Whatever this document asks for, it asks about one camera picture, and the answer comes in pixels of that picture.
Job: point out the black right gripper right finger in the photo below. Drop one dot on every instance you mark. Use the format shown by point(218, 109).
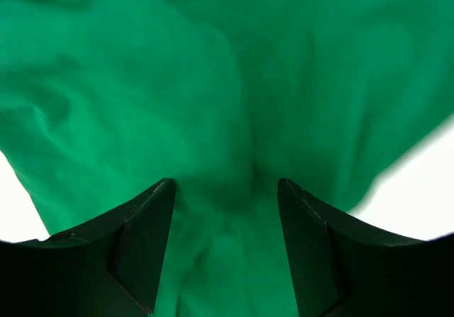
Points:
point(342, 266)

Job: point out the green t shirt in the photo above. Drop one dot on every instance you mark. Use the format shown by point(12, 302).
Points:
point(100, 99)

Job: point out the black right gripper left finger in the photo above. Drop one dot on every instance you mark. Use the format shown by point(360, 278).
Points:
point(108, 266)

